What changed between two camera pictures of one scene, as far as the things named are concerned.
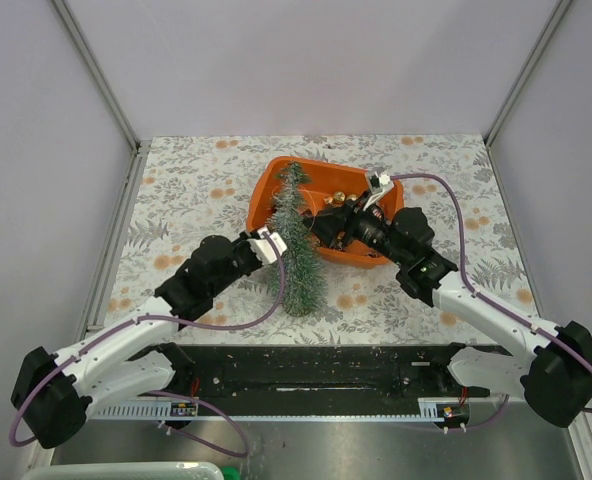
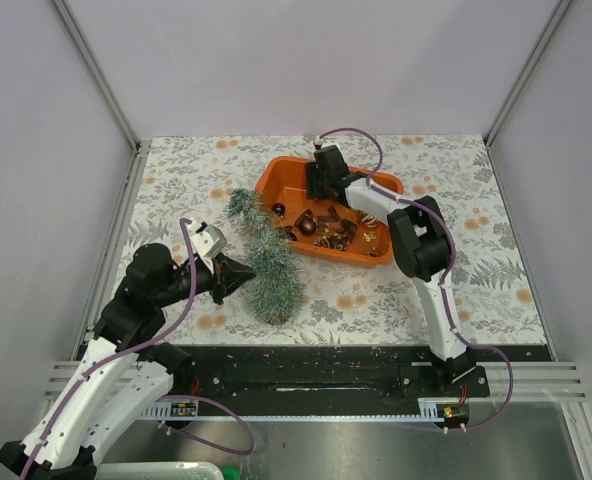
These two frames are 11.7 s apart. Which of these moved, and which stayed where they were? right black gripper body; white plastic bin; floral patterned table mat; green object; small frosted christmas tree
Moved: right black gripper body; small frosted christmas tree
Stayed: floral patterned table mat; green object; white plastic bin
